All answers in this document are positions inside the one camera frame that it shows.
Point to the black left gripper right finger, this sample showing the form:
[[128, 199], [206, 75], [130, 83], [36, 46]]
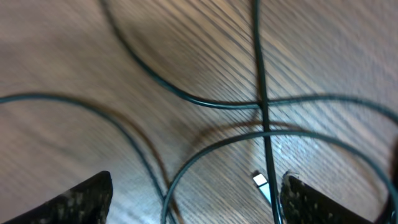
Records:
[[302, 204]]

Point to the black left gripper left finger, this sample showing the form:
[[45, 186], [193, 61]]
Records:
[[86, 203]]

